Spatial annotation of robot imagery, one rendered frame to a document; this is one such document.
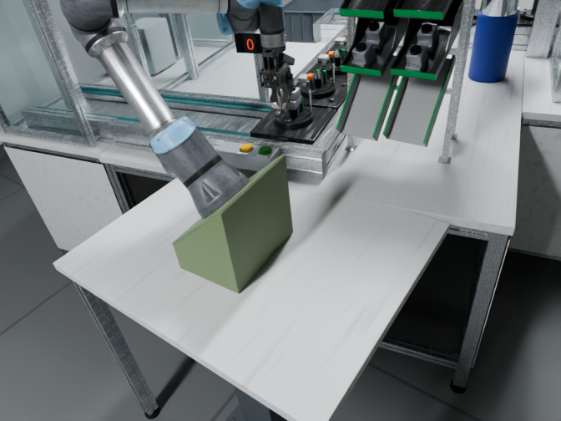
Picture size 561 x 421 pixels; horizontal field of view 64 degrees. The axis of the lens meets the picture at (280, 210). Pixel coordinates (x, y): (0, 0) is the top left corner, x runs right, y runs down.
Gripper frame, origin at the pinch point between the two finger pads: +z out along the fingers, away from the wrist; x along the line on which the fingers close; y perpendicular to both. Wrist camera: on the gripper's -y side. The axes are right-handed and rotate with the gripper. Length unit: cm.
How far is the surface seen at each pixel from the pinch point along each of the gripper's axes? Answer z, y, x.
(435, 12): -30, 2, 46
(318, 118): 9.7, -11.5, 8.0
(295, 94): -0.8, -6.5, 2.2
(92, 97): 14, -17, -107
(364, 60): -16.3, 0.3, 27.6
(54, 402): 107, 79, -82
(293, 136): 9.8, 3.3, 4.4
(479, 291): 49, 17, 70
